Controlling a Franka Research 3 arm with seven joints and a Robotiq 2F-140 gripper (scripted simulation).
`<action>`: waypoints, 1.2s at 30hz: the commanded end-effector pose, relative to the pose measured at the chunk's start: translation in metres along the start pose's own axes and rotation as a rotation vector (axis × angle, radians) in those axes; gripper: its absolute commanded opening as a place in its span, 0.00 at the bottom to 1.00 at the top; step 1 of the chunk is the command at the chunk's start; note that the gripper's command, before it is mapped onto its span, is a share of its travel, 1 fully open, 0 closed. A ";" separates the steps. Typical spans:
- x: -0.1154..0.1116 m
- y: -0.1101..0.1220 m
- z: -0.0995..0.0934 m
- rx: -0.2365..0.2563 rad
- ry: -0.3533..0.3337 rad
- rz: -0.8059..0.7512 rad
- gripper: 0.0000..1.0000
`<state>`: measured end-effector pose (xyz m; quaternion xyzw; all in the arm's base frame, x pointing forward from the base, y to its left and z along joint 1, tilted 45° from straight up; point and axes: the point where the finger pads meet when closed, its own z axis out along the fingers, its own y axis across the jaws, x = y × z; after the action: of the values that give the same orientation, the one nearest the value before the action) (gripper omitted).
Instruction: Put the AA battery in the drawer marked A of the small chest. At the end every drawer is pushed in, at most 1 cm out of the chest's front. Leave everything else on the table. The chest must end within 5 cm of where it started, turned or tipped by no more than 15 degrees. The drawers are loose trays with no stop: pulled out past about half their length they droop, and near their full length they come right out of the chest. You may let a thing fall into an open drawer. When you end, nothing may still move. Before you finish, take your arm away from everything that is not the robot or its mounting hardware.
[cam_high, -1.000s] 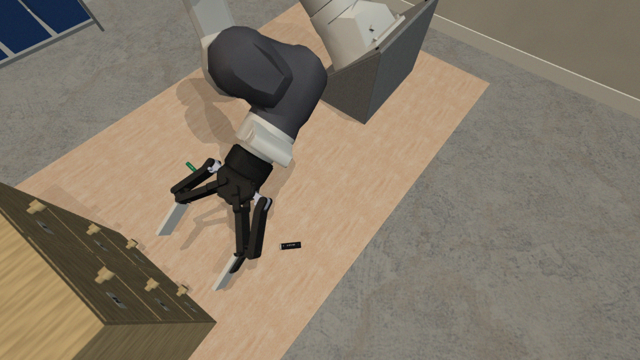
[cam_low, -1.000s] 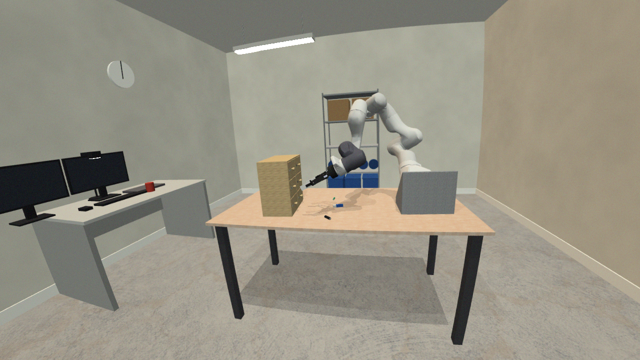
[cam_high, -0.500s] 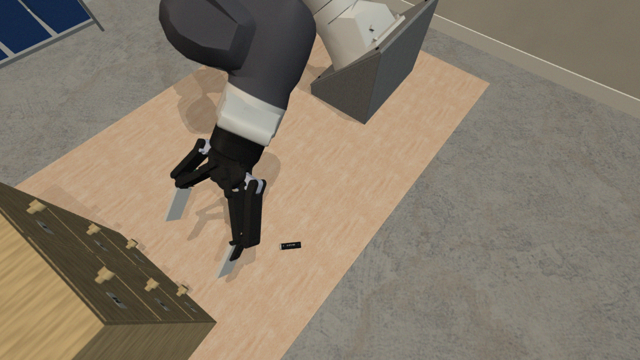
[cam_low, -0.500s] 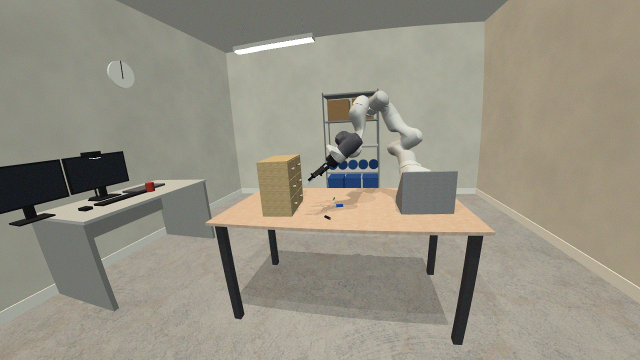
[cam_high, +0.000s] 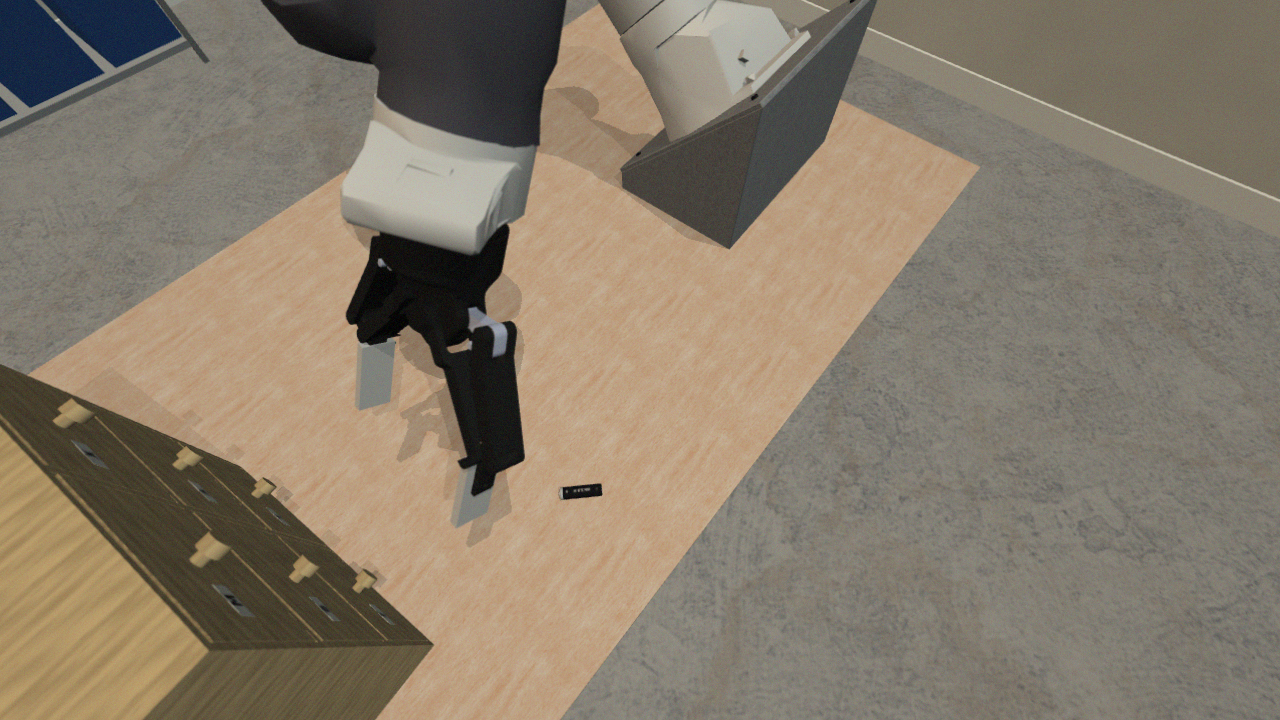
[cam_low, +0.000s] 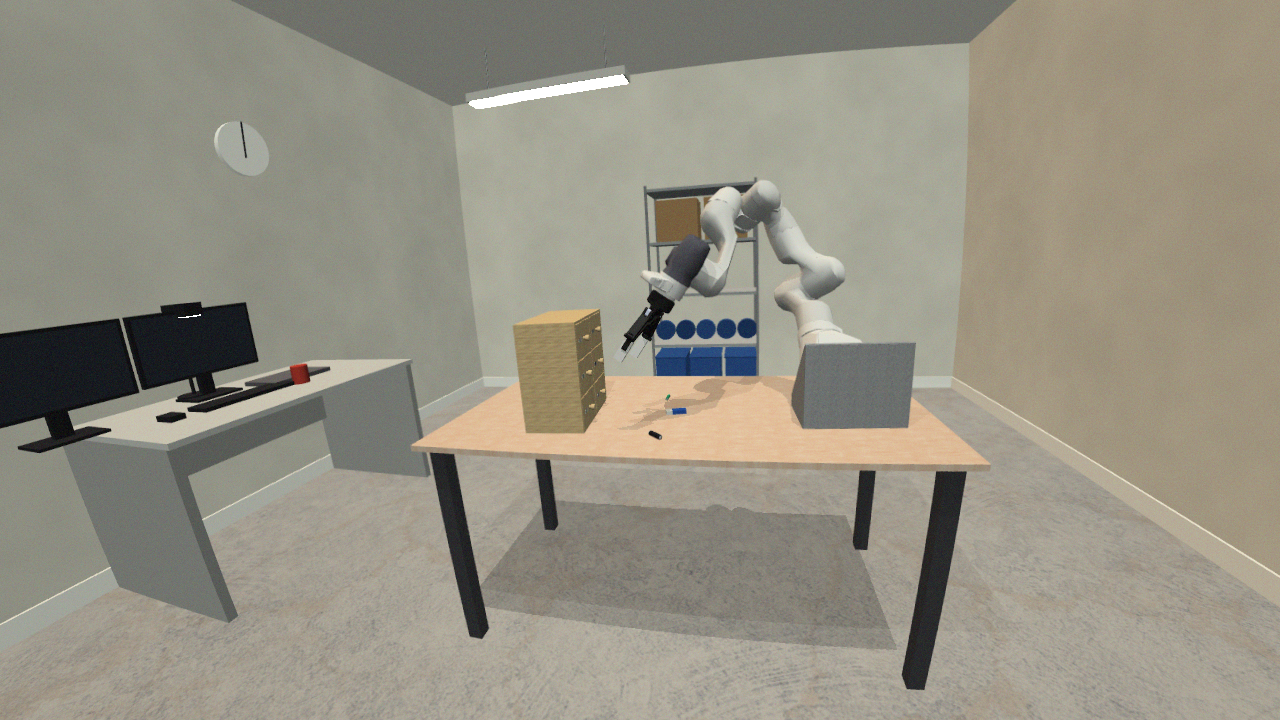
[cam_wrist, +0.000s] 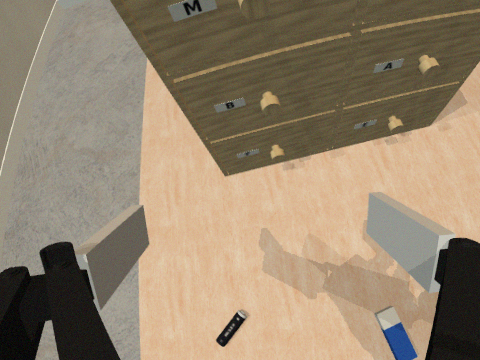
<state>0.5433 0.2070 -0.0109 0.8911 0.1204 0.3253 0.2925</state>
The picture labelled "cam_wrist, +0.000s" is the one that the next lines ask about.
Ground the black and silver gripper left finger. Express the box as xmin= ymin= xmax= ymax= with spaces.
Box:
xmin=0 ymin=205 xmax=150 ymax=360

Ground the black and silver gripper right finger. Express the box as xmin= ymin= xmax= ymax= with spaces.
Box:
xmin=366 ymin=192 xmax=480 ymax=360

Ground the black aa battery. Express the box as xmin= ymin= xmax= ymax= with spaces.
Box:
xmin=216 ymin=310 xmax=247 ymax=347

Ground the blue and white eraser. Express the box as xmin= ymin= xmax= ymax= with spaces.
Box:
xmin=374 ymin=306 xmax=418 ymax=360

